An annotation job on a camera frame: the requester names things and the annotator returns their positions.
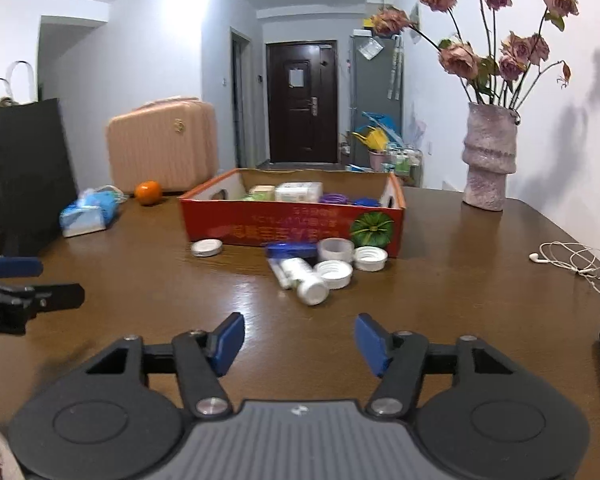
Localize white ribbed cap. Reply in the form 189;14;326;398
314;260;353;290
353;246;388;272

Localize white jar lid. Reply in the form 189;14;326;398
190;238;223;258

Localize white pill bottle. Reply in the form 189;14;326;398
268;258;329;307

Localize clear tape roll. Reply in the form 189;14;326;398
316;237;355;263

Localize blue round lid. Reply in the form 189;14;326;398
265;242;318;264

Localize black paper bag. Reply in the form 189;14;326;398
0;60;80;257

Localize blue tissue pack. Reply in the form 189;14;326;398
59;185;126;238

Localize red cardboard box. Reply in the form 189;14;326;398
178;169;406;257

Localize orange fruit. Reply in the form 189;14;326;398
134;180;162;207

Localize blue plastic lid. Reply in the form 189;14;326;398
353;197;380;207

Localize purple plastic lid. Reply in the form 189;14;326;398
318;193;350;205

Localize pink suitcase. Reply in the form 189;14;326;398
106;98;219;193

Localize yellow watering can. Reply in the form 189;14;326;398
352;127;389;153

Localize pink textured vase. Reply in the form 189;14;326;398
462;103;519;212

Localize dark entrance door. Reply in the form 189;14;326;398
266;40;338;164

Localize dried pink roses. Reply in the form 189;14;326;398
370;0;571;116

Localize grey refrigerator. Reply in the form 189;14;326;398
348;32;404;162

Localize wire rack with bottles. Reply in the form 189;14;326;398
387;142;424;188

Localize white earphones cable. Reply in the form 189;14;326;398
528;240;600;319

